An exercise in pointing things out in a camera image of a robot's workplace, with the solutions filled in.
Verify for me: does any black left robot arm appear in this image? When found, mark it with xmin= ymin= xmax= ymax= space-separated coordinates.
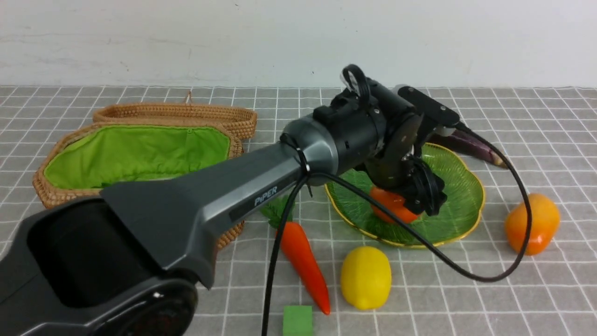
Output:
xmin=1 ymin=80 xmax=459 ymax=336

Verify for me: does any woven rattan basket lid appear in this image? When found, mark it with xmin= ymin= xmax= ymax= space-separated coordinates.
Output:
xmin=92 ymin=91 xmax=257 ymax=140

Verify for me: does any woven rattan basket green lining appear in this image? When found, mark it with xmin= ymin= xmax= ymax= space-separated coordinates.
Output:
xmin=33 ymin=121 xmax=244 ymax=209

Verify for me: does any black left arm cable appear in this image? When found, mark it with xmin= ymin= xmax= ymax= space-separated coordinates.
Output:
xmin=261 ymin=64 xmax=533 ymax=336

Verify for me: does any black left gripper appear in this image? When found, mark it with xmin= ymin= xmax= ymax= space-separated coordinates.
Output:
xmin=364 ymin=117 xmax=446 ymax=216

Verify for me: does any orange persimmon with green leaf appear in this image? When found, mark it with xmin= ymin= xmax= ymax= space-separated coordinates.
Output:
xmin=369 ymin=186 xmax=418 ymax=224

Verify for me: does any green foam cube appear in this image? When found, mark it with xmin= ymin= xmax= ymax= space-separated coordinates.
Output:
xmin=282 ymin=305 xmax=313 ymax=336

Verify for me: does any purple eggplant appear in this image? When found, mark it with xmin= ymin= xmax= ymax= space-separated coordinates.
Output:
xmin=427 ymin=130 xmax=507 ymax=169

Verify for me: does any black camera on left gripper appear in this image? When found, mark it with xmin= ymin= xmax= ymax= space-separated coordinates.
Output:
xmin=397 ymin=86 xmax=460 ymax=140

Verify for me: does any grey checked tablecloth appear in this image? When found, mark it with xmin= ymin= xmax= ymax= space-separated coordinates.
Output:
xmin=0 ymin=85 xmax=596 ymax=336

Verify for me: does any orange yellow mango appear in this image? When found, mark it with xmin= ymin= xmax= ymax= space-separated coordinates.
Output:
xmin=505 ymin=193 xmax=560 ymax=255

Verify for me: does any yellow lemon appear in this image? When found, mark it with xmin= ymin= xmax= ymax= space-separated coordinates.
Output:
xmin=340 ymin=246 xmax=392 ymax=310

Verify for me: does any orange carrot with leaves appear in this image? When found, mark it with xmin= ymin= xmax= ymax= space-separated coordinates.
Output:
xmin=281 ymin=203 xmax=331 ymax=315

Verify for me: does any green leaf-shaped glass plate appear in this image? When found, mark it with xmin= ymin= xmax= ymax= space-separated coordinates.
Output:
xmin=325 ymin=143 xmax=486 ymax=249

